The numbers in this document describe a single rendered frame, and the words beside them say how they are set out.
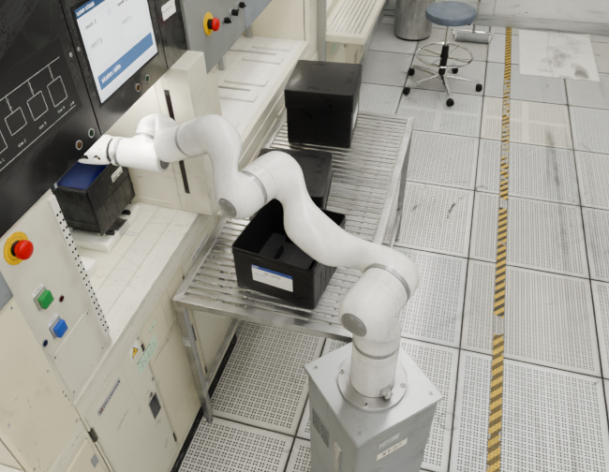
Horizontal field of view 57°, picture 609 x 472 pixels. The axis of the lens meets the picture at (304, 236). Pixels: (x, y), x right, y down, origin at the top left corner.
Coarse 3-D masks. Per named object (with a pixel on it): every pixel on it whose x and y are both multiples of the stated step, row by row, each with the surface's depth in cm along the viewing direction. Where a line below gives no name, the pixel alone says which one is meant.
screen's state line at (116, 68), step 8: (144, 40) 142; (152, 40) 145; (136, 48) 139; (144, 48) 142; (128, 56) 136; (136, 56) 139; (112, 64) 130; (120, 64) 133; (128, 64) 137; (104, 72) 128; (112, 72) 131; (120, 72) 134; (104, 80) 128; (112, 80) 131
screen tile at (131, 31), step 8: (120, 0) 129; (128, 0) 132; (136, 0) 135; (120, 8) 129; (128, 8) 133; (144, 8) 139; (120, 16) 130; (144, 16) 140; (128, 24) 134; (136, 24) 137; (144, 24) 140; (128, 32) 134; (136, 32) 137; (128, 40) 135
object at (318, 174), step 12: (300, 156) 218; (312, 156) 218; (324, 156) 218; (312, 168) 212; (324, 168) 212; (312, 180) 206; (324, 180) 206; (312, 192) 201; (324, 192) 203; (324, 204) 207
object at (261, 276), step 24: (264, 216) 189; (336, 216) 182; (240, 240) 175; (264, 240) 194; (288, 240) 195; (240, 264) 174; (264, 264) 169; (288, 264) 165; (312, 264) 185; (264, 288) 177; (288, 288) 172; (312, 288) 168
